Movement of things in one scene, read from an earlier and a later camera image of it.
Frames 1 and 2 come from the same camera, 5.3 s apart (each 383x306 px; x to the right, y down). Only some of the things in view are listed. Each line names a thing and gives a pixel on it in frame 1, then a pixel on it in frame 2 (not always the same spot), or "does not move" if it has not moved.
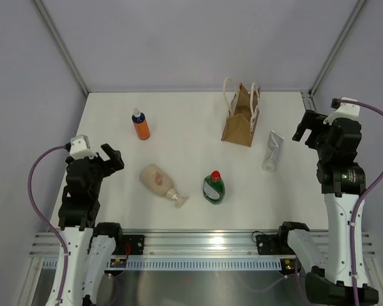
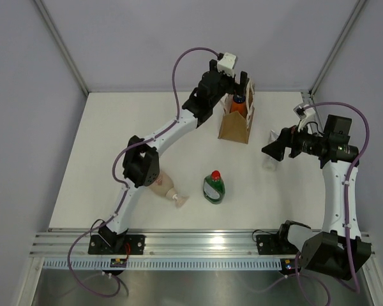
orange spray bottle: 140,124 → 239,104
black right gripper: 312,121 → 290,136
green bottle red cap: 214,188 does not move
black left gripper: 112,165 → 233,88
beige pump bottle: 154,178 does not move
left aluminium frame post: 62,45 does not move
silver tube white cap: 274,150 does not move
